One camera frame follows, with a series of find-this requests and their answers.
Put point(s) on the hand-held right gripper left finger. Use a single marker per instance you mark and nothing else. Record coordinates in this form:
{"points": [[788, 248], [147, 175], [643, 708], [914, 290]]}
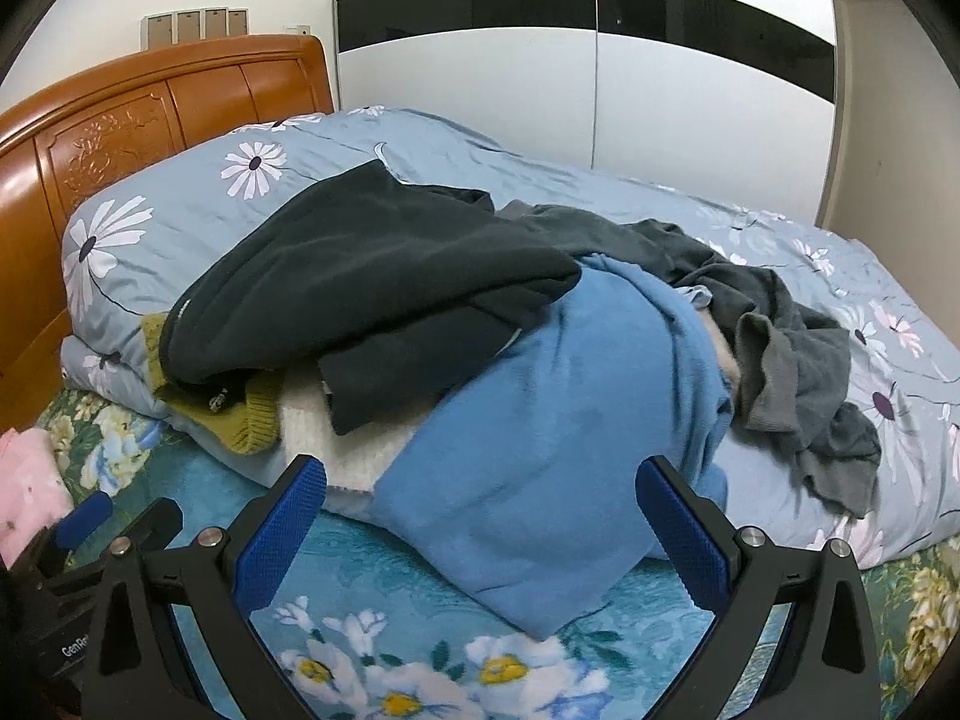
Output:
{"points": [[281, 544]]}

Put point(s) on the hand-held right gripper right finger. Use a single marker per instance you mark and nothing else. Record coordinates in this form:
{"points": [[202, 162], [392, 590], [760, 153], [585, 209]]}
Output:
{"points": [[686, 536]]}

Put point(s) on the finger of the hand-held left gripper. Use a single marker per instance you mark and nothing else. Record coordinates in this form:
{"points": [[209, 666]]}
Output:
{"points": [[157, 519], [84, 521]]}

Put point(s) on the dark fleece garment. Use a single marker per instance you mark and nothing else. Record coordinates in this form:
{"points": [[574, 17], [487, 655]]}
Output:
{"points": [[360, 277]]}

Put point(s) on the pink cloth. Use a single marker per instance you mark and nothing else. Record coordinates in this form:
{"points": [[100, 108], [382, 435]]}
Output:
{"points": [[26, 480]]}

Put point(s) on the white fluffy garment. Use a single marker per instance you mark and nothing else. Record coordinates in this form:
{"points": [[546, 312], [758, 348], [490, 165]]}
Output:
{"points": [[334, 450]]}

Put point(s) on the olive knit sweater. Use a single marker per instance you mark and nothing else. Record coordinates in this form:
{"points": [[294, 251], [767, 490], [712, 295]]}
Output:
{"points": [[255, 424]]}

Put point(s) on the teal floral bed sheet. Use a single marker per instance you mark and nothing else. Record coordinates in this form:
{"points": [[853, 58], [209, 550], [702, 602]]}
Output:
{"points": [[420, 592]]}

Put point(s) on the blue garment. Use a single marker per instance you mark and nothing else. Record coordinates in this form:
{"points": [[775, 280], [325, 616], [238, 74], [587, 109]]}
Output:
{"points": [[540, 450]]}

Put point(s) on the grey garment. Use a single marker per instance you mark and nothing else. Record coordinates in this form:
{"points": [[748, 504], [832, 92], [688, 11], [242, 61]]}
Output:
{"points": [[810, 360]]}

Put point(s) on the wooden carved headboard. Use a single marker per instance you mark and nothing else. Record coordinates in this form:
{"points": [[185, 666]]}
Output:
{"points": [[112, 135]]}

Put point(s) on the white wardrobe with black stripe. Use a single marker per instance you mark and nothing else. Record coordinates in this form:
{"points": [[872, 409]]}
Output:
{"points": [[465, 127]]}

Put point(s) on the beige wall switch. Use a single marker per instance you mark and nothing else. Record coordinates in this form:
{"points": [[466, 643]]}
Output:
{"points": [[216, 23], [159, 30], [190, 26], [238, 22]]}

